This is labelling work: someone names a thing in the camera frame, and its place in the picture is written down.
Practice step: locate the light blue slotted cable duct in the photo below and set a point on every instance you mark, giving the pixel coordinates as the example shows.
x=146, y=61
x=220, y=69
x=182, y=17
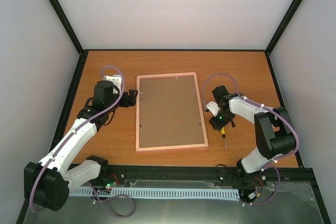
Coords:
x=172, y=193

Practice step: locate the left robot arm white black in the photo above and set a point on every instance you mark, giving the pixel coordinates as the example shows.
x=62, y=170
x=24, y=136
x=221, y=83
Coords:
x=49, y=182

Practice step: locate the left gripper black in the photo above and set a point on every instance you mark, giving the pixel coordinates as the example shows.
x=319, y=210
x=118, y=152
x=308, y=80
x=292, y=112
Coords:
x=132, y=98

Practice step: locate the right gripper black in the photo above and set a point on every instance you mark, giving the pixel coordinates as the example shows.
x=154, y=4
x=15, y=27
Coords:
x=217, y=125

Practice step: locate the left black corner post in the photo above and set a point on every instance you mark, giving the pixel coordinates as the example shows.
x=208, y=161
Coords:
x=66, y=24

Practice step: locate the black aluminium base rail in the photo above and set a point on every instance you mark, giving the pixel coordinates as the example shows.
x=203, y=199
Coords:
x=223, y=176

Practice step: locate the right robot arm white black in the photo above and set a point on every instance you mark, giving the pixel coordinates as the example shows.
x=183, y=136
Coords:
x=275, y=136

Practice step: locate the yellow handled screwdriver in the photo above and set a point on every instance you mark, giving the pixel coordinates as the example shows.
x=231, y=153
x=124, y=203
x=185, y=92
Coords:
x=223, y=134

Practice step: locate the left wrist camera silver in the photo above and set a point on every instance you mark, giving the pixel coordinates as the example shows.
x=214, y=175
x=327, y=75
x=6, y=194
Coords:
x=115, y=79

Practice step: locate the right black corner post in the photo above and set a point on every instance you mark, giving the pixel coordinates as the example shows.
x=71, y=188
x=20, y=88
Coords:
x=293, y=7

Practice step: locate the pink wooden picture frame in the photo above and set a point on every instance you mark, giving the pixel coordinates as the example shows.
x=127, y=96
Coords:
x=137, y=108

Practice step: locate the black corner post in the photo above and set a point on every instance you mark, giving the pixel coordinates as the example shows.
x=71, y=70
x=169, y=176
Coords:
x=66, y=24
x=293, y=7

